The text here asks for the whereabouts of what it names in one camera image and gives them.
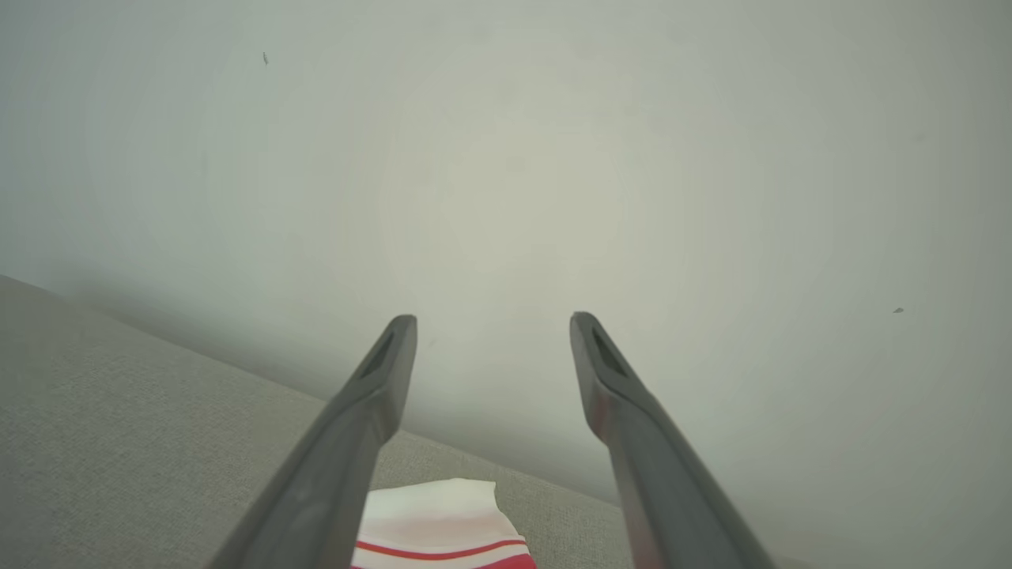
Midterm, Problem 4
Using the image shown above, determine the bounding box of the red shirt with white sleeves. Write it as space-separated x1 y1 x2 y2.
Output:
352 478 538 569

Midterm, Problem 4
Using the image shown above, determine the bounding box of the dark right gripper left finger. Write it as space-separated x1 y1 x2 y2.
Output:
207 315 418 569

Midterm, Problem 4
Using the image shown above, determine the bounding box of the grey fabric sofa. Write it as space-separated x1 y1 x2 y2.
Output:
0 274 815 569

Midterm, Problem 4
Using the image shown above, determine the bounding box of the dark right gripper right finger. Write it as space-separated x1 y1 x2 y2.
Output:
569 311 776 569

